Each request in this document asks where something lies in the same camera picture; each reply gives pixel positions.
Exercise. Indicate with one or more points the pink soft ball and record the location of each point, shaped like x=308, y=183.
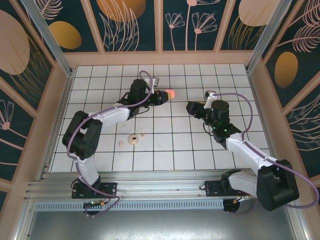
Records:
x=171, y=93

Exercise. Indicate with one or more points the beige earbud charging case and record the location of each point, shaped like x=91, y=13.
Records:
x=133, y=140

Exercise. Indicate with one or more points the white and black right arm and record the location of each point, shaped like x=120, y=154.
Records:
x=245, y=150

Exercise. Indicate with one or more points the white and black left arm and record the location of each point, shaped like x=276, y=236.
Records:
x=110, y=116

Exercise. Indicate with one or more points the dark panel pink flowers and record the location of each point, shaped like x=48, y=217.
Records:
x=185, y=37

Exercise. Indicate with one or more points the dark panel leaves orange oval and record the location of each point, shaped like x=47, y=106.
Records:
x=286, y=70

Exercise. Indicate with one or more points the dark panel feather leaves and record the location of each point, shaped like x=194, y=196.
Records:
x=305, y=130

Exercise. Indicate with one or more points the dark panel large orange circle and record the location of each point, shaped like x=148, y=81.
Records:
x=120, y=10

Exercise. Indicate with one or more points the dark panel beige circle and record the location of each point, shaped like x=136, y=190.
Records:
x=250, y=12

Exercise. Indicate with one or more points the galvanised metal sheet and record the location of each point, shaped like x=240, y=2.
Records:
x=160, y=225

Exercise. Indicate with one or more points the dark panel large beige oval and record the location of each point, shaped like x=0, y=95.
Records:
x=15, y=50

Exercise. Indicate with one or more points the dark panel single flower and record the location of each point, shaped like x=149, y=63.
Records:
x=12, y=140

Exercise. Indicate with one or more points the aluminium side rail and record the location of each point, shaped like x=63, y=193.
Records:
x=64, y=100
x=258, y=100

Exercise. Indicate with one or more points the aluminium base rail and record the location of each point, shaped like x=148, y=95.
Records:
x=160, y=185

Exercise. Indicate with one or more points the aluminium corner post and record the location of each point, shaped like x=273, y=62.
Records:
x=52, y=40
x=267, y=37

